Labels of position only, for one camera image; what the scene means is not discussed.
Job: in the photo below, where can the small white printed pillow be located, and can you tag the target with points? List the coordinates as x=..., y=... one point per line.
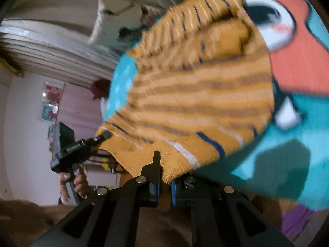
x=113, y=20

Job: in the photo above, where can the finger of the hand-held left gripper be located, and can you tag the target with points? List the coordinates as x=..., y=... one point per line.
x=102, y=135

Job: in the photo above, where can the dark red cloth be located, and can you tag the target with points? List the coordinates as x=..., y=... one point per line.
x=100, y=88

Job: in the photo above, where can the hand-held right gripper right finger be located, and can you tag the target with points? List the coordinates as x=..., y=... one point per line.
x=174, y=193

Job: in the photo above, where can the printed teal cartoon blanket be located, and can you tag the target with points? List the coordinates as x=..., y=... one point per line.
x=295, y=56

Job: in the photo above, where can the red wall poster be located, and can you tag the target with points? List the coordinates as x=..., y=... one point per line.
x=52, y=92

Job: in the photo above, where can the teal wall poster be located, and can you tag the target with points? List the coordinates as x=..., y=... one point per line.
x=49, y=112

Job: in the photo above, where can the yellow striped sweater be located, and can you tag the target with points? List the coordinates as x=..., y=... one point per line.
x=192, y=95

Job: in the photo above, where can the person's left hand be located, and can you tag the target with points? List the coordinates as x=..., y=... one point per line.
x=81, y=182

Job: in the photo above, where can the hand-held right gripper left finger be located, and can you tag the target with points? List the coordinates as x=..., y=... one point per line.
x=154, y=193

